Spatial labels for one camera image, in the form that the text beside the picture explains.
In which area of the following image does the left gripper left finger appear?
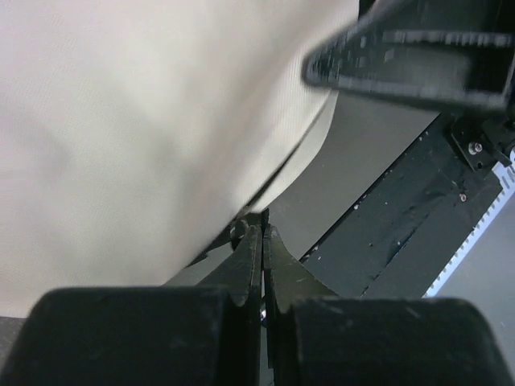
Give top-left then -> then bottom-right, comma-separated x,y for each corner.
163,224 -> 263,309

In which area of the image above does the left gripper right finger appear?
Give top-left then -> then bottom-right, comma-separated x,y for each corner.
262,225 -> 336,314

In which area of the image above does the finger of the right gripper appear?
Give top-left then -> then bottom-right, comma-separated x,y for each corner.
303,1 -> 514,113

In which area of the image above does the cream canvas backpack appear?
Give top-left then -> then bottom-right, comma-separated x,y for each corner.
1,1 -> 359,318

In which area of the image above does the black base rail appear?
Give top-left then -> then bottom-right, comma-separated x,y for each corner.
303,115 -> 501,298

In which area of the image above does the grey cable duct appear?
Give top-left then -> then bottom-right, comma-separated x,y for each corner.
422,162 -> 514,298

